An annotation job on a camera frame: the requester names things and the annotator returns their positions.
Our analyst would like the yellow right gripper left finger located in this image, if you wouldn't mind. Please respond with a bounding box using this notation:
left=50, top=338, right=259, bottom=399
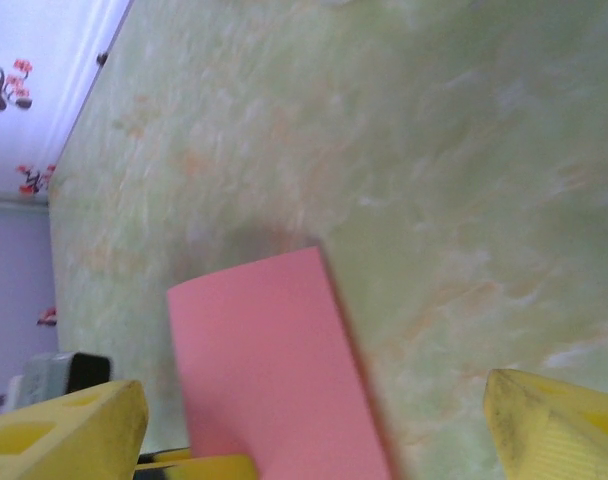
left=0, top=378, right=150, bottom=480

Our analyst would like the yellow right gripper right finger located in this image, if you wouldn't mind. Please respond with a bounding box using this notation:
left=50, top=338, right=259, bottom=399
left=482, top=368, right=608, bottom=480

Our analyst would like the pink paper sheet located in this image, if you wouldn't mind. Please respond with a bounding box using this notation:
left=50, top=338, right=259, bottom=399
left=166, top=245, right=403, bottom=480

